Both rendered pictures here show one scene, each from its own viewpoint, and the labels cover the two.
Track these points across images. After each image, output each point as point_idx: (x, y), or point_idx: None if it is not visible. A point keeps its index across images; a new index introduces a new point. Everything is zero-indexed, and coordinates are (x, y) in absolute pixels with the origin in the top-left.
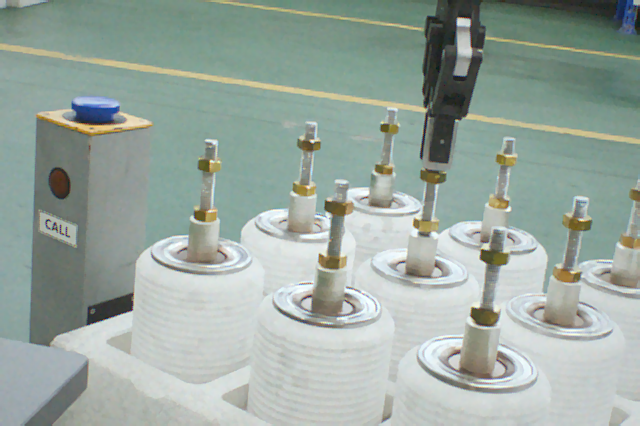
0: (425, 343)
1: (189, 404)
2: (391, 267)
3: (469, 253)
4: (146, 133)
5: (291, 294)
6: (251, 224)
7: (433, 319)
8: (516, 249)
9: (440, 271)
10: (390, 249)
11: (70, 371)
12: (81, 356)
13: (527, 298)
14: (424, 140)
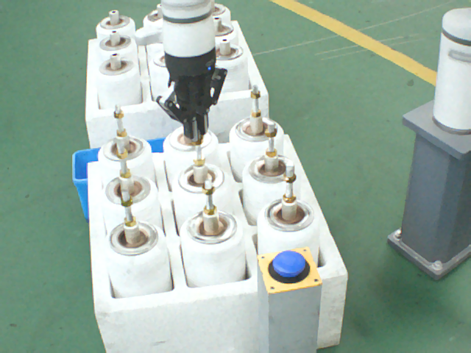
0: (264, 138)
1: (321, 215)
2: (214, 180)
3: (154, 186)
4: None
5: (280, 175)
6: (232, 237)
7: None
8: (136, 175)
9: (192, 175)
10: (196, 190)
11: (409, 112)
12: (404, 115)
13: (187, 148)
14: (204, 125)
